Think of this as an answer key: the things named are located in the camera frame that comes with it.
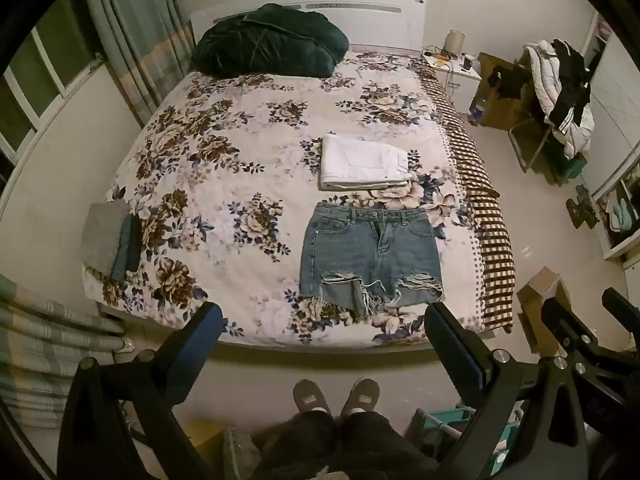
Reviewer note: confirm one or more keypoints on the cream table lamp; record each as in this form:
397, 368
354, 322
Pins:
456, 42

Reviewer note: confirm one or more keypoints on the large cardboard box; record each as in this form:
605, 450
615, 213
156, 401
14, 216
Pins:
505, 110

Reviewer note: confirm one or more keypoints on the plastic water bottle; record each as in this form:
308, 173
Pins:
478, 112

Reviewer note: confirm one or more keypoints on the white shelf unit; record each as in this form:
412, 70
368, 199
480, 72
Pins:
617, 110

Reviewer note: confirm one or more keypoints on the teal slippers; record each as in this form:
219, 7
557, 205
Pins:
622, 212

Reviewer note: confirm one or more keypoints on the window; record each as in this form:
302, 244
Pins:
35, 90

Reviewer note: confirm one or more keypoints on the dark floor object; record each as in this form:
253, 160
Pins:
582, 207

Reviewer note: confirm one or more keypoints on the folded white pants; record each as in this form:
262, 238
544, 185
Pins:
362, 160

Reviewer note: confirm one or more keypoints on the grey slipper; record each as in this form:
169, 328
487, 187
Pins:
311, 397
361, 396

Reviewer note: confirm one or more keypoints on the folded grey cloth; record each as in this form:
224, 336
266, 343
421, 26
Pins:
102, 237

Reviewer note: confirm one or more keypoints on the dark cup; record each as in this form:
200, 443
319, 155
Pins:
468, 62

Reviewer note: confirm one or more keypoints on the metal folding chair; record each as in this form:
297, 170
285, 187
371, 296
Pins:
530, 142

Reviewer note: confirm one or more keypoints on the ripped blue denim shorts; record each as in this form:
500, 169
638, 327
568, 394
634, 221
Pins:
370, 250

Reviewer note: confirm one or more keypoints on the teal plastic basket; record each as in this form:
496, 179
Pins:
450, 422

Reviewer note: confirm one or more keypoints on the floral bed sheet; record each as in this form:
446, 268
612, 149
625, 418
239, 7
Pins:
240, 160

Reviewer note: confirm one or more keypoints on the person's legs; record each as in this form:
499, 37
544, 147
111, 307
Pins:
340, 447

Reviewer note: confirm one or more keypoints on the folded teal cloth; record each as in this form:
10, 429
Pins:
127, 250

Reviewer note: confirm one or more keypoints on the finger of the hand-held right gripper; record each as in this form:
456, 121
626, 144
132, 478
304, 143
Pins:
622, 305
562, 317

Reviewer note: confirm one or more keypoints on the white bed headboard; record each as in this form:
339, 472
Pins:
380, 17

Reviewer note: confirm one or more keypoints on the black striped garment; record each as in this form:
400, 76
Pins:
572, 75

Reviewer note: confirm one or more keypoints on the white nightstand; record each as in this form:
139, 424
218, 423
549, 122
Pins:
462, 85

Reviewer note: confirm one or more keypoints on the green striped curtain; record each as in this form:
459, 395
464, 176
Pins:
45, 350
135, 35

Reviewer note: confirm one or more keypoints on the chair with clothes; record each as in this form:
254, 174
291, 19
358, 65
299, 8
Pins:
542, 80

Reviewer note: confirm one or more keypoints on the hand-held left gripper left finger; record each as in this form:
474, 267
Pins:
206, 324

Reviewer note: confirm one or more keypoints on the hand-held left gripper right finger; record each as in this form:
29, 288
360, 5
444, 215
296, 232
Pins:
436, 327

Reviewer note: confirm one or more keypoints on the small open cardboard box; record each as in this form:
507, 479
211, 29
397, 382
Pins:
540, 290

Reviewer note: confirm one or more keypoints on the yellow box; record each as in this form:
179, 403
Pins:
202, 442

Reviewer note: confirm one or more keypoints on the dark green duvet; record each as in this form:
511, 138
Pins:
270, 40

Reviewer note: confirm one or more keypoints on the brown checkered blanket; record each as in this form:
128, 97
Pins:
492, 240

